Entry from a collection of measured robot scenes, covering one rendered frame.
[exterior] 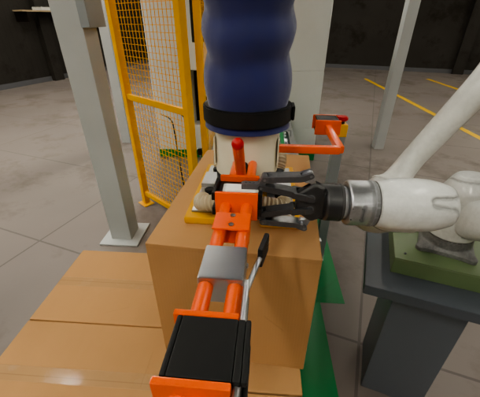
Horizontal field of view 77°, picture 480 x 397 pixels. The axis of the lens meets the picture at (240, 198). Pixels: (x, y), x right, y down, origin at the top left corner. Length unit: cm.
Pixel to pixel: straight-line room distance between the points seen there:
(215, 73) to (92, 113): 151
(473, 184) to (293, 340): 72
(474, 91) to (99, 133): 194
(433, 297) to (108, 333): 111
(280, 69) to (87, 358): 106
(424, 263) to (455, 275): 9
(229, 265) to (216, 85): 43
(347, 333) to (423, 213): 139
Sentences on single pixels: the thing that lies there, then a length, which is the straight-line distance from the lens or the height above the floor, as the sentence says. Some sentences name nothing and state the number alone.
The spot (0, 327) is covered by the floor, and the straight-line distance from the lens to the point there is 232.
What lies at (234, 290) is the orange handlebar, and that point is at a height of 122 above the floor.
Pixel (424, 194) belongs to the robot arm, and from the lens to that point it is 64.
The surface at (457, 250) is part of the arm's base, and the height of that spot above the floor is 85.
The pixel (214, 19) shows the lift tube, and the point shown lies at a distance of 73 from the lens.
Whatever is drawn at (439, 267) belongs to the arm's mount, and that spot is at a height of 82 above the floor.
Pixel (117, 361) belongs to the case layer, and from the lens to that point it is 120.
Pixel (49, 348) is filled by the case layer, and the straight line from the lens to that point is 133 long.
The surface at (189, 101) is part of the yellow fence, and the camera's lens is 202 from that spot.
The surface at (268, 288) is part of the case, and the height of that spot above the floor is 97.
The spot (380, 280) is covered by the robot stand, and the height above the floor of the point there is 75.
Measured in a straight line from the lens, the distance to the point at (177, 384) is 32.
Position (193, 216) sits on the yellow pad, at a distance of 77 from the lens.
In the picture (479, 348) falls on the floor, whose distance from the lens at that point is 221.
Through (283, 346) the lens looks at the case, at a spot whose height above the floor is 76.
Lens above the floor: 151
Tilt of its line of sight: 31 degrees down
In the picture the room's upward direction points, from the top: straight up
